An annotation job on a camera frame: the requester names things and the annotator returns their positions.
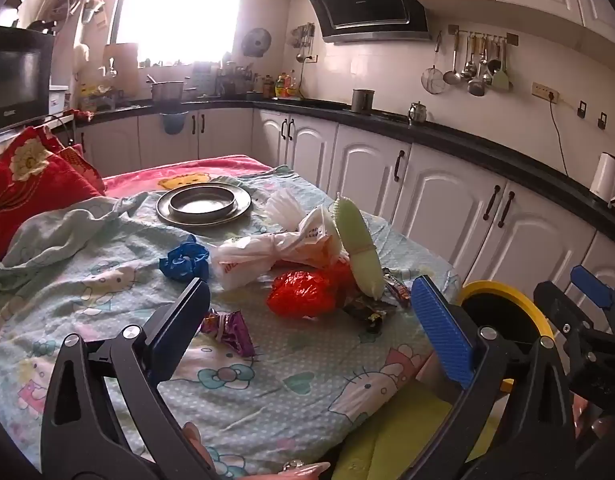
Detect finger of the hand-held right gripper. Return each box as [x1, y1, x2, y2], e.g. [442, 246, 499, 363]
[533, 280, 595, 346]
[570, 264, 615, 318]

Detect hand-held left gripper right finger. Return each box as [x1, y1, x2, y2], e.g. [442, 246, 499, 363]
[402, 275, 588, 480]

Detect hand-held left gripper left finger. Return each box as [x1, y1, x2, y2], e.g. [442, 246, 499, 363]
[40, 277, 223, 480]

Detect yellow rimmed black trash bin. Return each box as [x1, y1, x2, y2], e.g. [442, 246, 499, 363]
[455, 280, 558, 393]

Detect purple snack wrapper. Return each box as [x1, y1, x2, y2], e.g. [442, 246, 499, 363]
[200, 310, 257, 358]

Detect small shiny candy wrapper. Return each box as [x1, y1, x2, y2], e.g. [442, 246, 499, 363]
[381, 266, 413, 307]

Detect blue plastic bag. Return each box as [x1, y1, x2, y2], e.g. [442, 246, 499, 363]
[159, 235, 210, 281]

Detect dark brown snack wrapper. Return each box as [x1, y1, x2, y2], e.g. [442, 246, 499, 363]
[340, 295, 388, 336]

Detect white plastic bag red print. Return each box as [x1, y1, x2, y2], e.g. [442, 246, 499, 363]
[211, 205, 345, 292]

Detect pale green plastic roll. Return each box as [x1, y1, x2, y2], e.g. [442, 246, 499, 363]
[333, 195, 385, 301]

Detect white pleated plastic bag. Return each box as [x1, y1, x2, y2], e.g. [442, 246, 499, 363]
[264, 191, 308, 233]

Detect person's right hand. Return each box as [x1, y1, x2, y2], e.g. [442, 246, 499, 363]
[572, 395, 615, 441]

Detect white electric kettle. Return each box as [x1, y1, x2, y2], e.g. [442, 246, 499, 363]
[589, 151, 615, 206]

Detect round metal plate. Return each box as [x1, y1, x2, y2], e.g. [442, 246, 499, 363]
[156, 181, 252, 227]

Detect cartoon cat printed blanket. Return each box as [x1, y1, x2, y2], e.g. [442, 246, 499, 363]
[0, 165, 463, 480]

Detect round metal pan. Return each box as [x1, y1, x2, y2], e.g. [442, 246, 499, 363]
[168, 186, 237, 219]

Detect person's yellow green clothing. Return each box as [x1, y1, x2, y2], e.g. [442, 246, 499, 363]
[332, 385, 513, 480]

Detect pink blanket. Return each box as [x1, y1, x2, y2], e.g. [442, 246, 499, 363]
[102, 154, 273, 200]

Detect black kitchen countertop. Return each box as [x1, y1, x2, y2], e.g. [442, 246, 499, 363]
[50, 95, 615, 251]

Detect white lower kitchen cabinets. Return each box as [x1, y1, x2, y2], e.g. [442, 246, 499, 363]
[62, 107, 615, 341]

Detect blue hanging plastic bin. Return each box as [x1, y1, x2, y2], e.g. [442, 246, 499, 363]
[160, 110, 189, 136]

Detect red floral pillow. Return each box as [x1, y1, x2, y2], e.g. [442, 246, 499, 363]
[0, 125, 106, 261]

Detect metal cooking pot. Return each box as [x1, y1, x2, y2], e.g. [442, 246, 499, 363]
[146, 75, 186, 103]

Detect row of hanging metal utensils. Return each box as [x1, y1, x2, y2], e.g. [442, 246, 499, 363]
[443, 30, 513, 97]

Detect metal cup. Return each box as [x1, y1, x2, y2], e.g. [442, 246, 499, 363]
[351, 88, 375, 113]

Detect metal mesh strainer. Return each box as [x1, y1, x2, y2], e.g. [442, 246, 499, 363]
[420, 32, 445, 95]

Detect metal dish rack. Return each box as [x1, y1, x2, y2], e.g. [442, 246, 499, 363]
[215, 62, 253, 98]

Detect light blue storage box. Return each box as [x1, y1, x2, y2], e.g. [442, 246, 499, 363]
[48, 86, 69, 116]

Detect cluster of cooking oil bottles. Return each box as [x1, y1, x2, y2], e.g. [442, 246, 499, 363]
[252, 71, 301, 100]

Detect black microwave oven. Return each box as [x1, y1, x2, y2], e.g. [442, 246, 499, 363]
[0, 25, 56, 133]

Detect kitchen window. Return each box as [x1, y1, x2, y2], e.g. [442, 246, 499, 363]
[110, 0, 246, 63]

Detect small hanging utensil rack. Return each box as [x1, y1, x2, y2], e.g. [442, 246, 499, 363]
[290, 22, 318, 63]

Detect black range hood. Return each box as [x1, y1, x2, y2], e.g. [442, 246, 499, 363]
[298, 0, 433, 44]

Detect black power cable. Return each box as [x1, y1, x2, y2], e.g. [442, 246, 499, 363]
[548, 95, 571, 177]

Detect metal utensil rail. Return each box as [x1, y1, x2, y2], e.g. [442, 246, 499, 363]
[447, 23, 519, 47]

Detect small wall fan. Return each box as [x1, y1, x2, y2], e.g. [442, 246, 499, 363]
[242, 27, 272, 57]

